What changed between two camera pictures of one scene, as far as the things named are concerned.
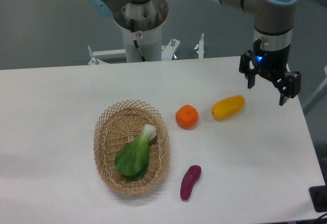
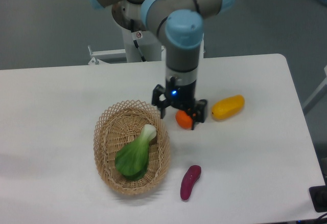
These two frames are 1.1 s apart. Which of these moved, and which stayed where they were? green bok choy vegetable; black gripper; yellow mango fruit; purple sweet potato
Moved: black gripper
Stayed: purple sweet potato; yellow mango fruit; green bok choy vegetable
